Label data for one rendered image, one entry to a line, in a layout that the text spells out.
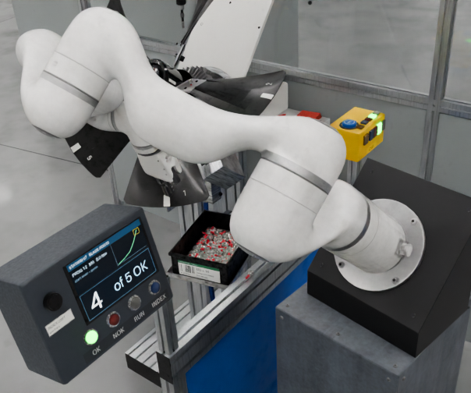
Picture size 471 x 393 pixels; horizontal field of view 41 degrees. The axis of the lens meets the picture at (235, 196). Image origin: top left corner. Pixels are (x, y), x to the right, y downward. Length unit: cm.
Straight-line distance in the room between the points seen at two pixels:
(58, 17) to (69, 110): 341
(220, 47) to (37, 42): 98
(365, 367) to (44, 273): 64
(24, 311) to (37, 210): 267
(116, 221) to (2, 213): 267
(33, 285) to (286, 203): 40
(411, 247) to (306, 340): 30
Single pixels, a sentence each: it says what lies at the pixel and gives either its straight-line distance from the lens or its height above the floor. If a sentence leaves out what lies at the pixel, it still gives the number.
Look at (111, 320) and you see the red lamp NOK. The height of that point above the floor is 112.
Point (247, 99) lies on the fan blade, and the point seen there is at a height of 121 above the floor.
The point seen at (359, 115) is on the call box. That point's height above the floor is 107.
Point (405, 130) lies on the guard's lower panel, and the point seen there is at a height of 86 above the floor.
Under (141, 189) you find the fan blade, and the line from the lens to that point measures 169.
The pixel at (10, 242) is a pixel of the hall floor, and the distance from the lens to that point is 345.
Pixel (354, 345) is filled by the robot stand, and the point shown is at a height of 93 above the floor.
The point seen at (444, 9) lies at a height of 129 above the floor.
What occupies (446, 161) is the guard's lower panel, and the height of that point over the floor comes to 79.
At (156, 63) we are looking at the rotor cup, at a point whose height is 126.
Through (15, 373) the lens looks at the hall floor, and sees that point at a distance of 270.
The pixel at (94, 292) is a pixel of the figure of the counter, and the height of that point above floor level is 118.
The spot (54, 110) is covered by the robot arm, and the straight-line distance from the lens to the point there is 103.
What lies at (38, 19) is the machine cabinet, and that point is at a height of 72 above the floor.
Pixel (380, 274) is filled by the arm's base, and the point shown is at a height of 105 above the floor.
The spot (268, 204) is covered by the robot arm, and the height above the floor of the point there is 134.
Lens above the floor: 183
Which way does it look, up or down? 31 degrees down
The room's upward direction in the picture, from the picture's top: 3 degrees counter-clockwise
